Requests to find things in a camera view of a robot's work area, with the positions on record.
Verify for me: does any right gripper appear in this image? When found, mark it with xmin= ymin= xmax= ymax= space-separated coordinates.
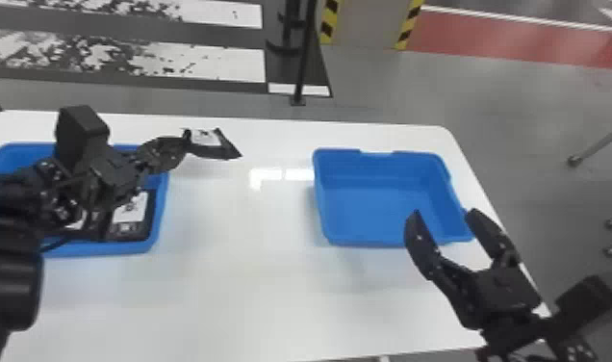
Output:
xmin=403 ymin=207 xmax=543 ymax=332

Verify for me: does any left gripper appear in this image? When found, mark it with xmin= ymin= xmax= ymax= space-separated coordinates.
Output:
xmin=74 ymin=129 xmax=193 ymax=215

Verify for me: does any blue tray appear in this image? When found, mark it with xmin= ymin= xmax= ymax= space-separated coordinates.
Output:
xmin=312 ymin=147 xmax=475 ymax=249
xmin=0 ymin=142 xmax=170 ymax=259

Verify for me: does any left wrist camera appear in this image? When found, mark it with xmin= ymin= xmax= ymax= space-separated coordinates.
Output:
xmin=54 ymin=104 xmax=112 ymax=170

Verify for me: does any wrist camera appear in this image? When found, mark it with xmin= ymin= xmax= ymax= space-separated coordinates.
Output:
xmin=54 ymin=104 xmax=112 ymax=170
xmin=538 ymin=273 xmax=612 ymax=349

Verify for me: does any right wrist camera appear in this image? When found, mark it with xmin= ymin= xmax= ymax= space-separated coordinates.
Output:
xmin=538 ymin=273 xmax=612 ymax=349

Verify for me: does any black metal frame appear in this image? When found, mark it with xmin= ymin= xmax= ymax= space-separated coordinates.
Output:
xmin=265 ymin=0 xmax=334 ymax=108

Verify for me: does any striped post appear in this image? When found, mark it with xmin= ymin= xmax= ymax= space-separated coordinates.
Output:
xmin=319 ymin=0 xmax=427 ymax=52

